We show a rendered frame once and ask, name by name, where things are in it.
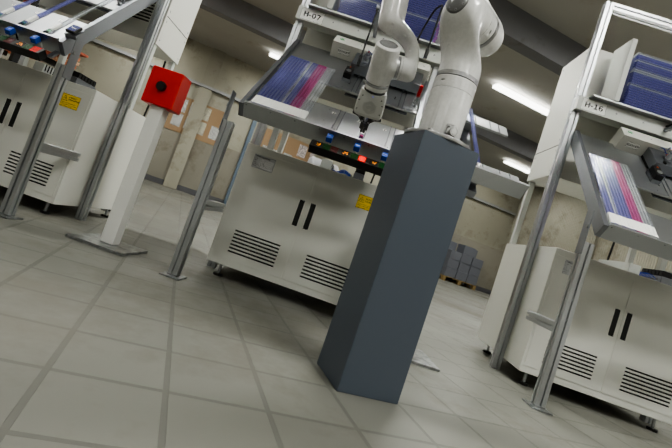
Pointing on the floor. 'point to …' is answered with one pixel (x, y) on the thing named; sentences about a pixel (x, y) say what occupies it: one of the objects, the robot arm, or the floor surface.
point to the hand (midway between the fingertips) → (363, 126)
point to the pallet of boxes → (461, 265)
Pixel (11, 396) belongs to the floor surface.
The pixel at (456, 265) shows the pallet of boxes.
